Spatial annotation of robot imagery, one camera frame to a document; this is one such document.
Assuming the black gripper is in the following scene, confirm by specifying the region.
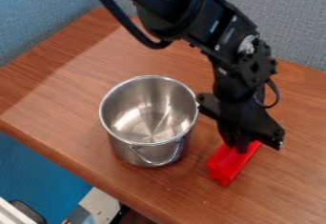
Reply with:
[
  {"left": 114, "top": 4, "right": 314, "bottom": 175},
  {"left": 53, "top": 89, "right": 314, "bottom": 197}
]
[{"left": 197, "top": 76, "right": 286, "bottom": 154}]

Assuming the metal pot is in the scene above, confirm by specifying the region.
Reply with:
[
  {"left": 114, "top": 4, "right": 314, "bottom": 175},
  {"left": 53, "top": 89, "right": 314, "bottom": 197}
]
[{"left": 98, "top": 75, "right": 200, "bottom": 168}]

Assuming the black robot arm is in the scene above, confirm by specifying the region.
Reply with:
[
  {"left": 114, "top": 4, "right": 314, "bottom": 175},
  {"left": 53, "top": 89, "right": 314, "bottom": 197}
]
[{"left": 131, "top": 0, "right": 286, "bottom": 153}]

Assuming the red plastic block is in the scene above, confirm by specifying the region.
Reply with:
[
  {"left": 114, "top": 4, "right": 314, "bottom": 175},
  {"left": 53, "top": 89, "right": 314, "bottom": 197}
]
[{"left": 206, "top": 141, "right": 261, "bottom": 186}]

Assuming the black cable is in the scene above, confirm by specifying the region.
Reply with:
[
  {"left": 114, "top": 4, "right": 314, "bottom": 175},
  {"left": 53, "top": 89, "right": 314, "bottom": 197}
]
[{"left": 81, "top": 0, "right": 175, "bottom": 51}]

